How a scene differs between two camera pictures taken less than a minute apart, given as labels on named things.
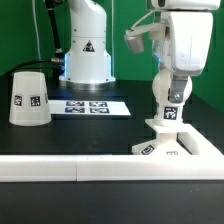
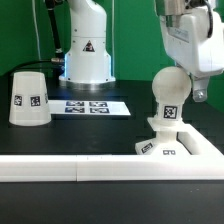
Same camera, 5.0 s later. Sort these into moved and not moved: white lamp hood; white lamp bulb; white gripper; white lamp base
Moved: white gripper
Not moved: white lamp bulb; white lamp hood; white lamp base
